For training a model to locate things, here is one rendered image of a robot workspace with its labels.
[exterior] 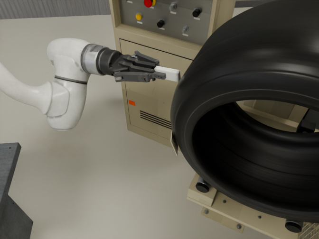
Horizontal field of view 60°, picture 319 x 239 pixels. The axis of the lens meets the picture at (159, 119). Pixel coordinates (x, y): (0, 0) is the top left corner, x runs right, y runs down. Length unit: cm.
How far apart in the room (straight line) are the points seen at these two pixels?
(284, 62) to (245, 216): 62
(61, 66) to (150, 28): 74
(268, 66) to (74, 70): 56
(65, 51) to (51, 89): 12
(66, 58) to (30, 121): 163
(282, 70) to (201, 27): 91
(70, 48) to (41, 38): 252
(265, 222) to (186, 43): 90
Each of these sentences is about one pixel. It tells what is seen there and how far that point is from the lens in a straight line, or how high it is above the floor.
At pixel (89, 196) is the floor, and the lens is 194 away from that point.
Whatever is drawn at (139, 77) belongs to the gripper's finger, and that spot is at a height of 122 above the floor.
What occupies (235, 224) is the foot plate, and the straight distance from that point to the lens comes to 187.
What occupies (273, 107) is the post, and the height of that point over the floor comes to 99.
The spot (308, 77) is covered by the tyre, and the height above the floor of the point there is 141.
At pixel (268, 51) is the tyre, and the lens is 53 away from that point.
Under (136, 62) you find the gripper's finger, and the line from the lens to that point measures 80.
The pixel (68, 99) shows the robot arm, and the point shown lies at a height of 112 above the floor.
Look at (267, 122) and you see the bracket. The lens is 110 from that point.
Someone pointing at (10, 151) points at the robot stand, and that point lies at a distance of 145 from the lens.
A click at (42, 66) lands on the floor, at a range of 298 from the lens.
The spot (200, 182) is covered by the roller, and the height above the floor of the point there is 92.
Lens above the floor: 171
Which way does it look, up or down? 49 degrees down
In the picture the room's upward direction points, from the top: straight up
